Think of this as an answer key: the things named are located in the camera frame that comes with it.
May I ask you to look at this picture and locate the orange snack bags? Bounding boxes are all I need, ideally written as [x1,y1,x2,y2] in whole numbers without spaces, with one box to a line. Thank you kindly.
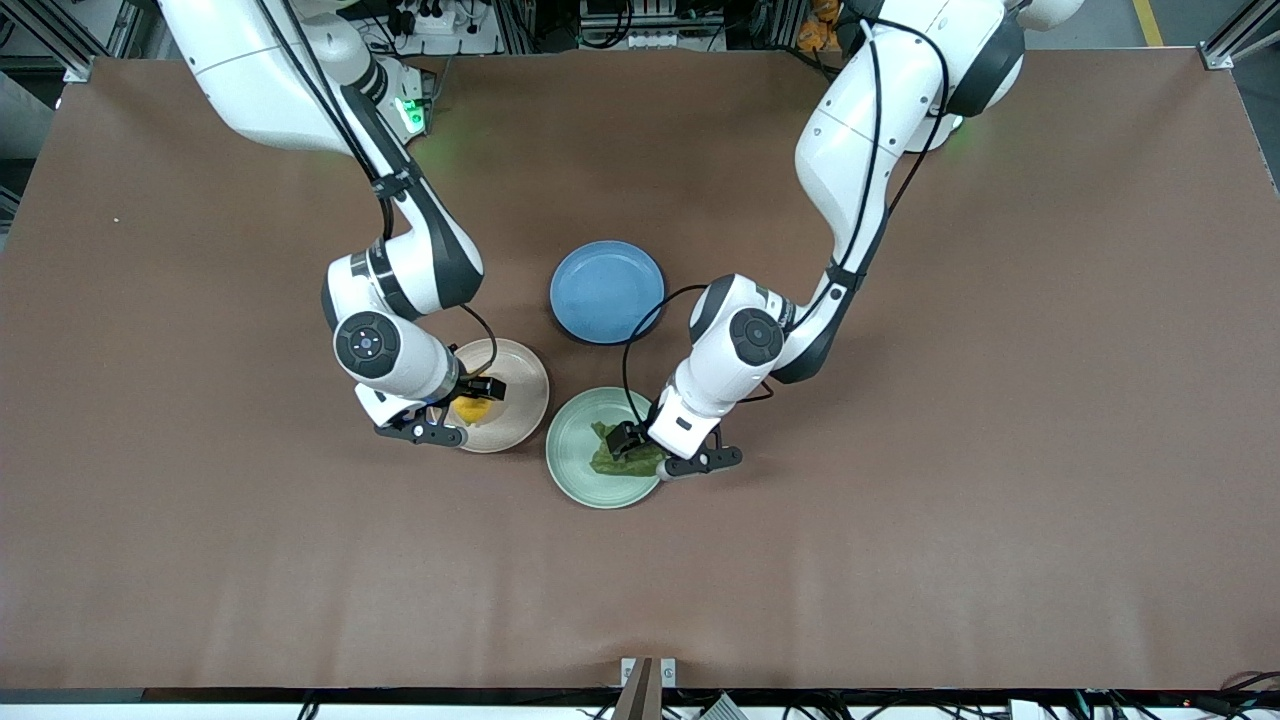
[797,0,846,53]

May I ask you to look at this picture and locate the grey metal bracket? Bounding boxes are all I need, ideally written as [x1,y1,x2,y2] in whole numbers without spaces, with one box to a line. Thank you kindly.
[620,657,678,689]

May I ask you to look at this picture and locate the green lettuce leaf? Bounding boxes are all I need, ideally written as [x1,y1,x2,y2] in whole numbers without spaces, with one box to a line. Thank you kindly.
[588,420,666,477]

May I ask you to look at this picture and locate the blue plate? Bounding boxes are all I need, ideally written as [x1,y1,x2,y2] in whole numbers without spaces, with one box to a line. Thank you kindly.
[549,240,667,346]

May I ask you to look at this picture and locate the pale green plate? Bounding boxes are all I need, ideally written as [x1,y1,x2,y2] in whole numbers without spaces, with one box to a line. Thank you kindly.
[546,384,672,509]

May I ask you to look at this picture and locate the beige plate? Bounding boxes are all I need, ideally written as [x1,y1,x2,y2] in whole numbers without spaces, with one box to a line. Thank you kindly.
[440,338,551,454]

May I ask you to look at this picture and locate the brown post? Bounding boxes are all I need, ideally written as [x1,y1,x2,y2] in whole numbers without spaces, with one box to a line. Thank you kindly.
[612,657,656,720]

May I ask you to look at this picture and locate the white equipment with cables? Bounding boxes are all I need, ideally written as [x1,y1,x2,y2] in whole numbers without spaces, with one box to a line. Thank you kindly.
[578,0,729,53]

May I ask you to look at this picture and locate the aluminium frame strut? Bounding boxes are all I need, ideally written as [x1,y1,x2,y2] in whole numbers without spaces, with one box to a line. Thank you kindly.
[0,0,121,83]
[1200,0,1280,71]

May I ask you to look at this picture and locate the white power strip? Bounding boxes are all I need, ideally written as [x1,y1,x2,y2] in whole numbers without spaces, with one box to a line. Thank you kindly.
[380,0,503,57]

